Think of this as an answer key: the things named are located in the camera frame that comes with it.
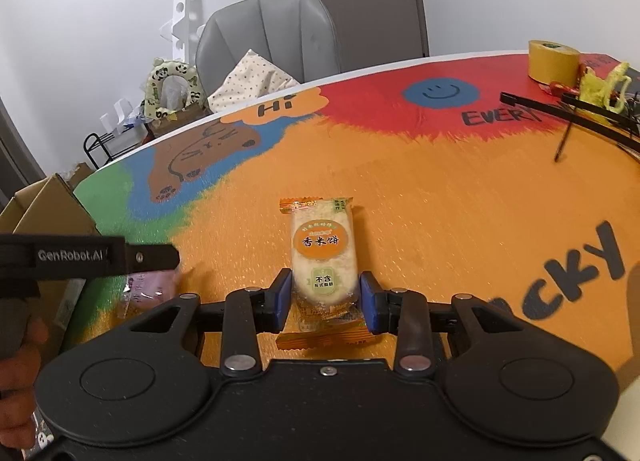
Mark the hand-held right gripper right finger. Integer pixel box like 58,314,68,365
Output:
359,271,542,376

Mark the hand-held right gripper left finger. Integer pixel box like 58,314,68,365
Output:
117,268,294,376

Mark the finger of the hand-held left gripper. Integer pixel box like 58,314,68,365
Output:
122,243,181,273

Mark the pink snack packet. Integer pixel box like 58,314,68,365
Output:
120,268,182,314

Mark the brown cardboard box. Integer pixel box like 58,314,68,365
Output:
0,174,103,347

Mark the orange rice cracker packet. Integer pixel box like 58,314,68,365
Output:
276,195,370,351

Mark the person's left hand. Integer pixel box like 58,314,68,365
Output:
0,318,47,461

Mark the small brown carton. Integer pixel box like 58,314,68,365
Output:
52,164,96,189

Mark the grey side door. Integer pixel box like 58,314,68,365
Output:
0,96,47,183

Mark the cardboard box with clutter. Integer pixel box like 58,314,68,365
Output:
145,106,213,139

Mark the colourful cartoon table mat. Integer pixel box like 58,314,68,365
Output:
37,54,640,461

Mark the dotted cream pillow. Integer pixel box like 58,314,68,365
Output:
207,48,301,114

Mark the white perforated rack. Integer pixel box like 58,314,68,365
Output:
160,0,206,62

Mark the grey chair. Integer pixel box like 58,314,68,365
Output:
195,0,343,102

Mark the yellow tape roll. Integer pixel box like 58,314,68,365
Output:
527,40,582,87

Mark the yellow toy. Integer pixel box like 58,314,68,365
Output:
577,61,632,117

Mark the black wire shoe rack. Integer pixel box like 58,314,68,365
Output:
82,124,151,172

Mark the white wall bracket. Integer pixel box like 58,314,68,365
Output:
100,97,133,129

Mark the panda print ring cushion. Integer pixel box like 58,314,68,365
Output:
142,57,208,122

